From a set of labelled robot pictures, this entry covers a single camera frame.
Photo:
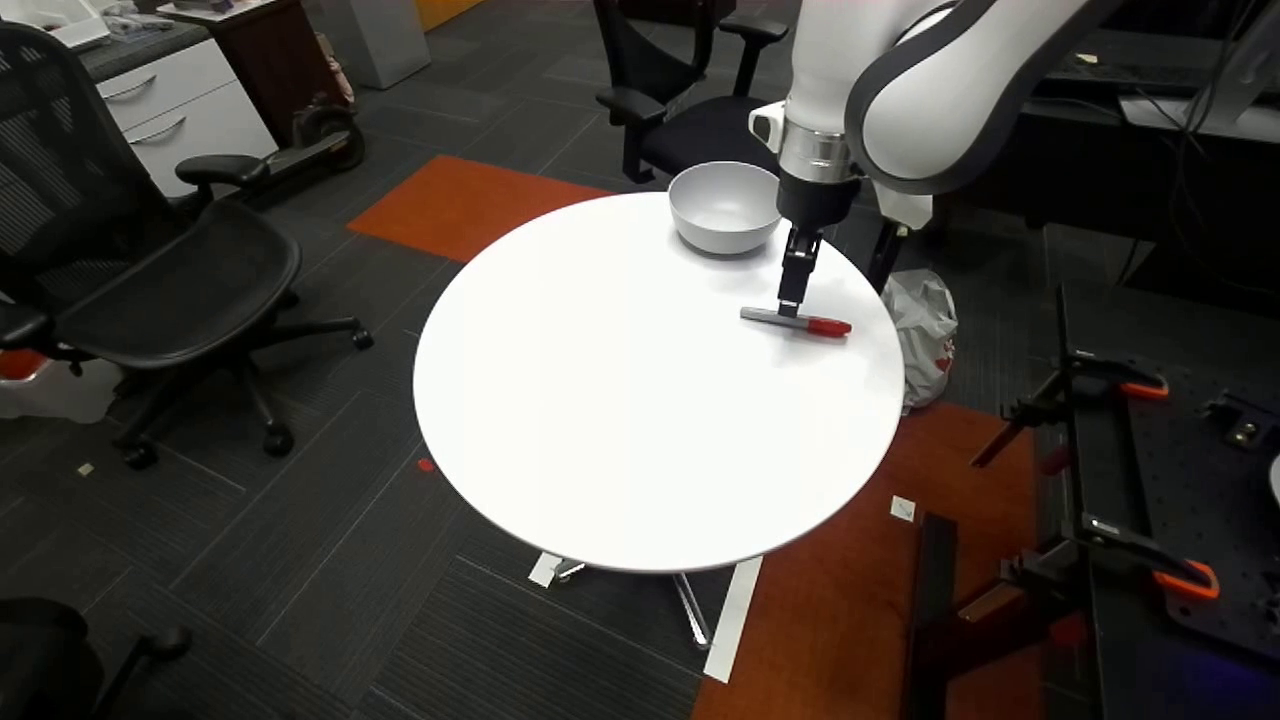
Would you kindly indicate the small red floor scrap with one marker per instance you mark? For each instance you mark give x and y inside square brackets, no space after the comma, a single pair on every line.
[426,466]

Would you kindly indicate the black mesh office chair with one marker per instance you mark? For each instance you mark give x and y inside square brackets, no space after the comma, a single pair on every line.
[174,286]

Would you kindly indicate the small black device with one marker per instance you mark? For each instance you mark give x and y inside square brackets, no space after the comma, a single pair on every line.
[1245,422]

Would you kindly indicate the black workbench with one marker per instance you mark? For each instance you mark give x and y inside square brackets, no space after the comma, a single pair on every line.
[1187,534]

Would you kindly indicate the white table base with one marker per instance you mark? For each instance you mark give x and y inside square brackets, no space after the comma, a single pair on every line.
[734,626]

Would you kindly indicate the grey cabinet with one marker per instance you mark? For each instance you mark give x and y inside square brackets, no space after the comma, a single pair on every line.
[373,34]

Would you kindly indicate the white round bowl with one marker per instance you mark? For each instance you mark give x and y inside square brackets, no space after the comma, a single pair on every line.
[714,221]

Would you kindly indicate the small white paper scrap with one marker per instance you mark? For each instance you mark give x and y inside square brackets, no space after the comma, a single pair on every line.
[901,504]

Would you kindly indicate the red capped grey marker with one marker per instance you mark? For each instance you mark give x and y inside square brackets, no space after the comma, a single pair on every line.
[830,327]

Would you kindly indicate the brown wooden cabinet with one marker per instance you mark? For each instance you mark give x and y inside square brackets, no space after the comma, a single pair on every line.
[273,52]

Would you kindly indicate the white plastic floor item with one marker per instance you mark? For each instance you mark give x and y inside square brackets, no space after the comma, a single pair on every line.
[52,390]

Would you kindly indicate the white paper stack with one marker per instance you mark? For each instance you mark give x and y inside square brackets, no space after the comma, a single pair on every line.
[52,18]

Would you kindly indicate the black kick scooter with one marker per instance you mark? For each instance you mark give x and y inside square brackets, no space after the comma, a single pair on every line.
[321,135]

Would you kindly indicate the black office desk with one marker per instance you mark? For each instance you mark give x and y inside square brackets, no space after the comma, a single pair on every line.
[1144,173]

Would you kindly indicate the white drawer cabinet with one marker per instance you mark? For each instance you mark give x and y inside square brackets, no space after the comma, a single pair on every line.
[186,105]

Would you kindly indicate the black orange bar clamp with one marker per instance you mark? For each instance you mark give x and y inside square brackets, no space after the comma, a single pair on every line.
[1085,381]
[1144,561]

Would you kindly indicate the white plastic bag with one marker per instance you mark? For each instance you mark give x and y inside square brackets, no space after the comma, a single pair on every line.
[922,332]

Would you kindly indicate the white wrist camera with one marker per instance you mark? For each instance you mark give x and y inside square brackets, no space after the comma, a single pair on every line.
[769,126]

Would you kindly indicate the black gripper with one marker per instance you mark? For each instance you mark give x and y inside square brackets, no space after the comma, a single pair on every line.
[816,203]

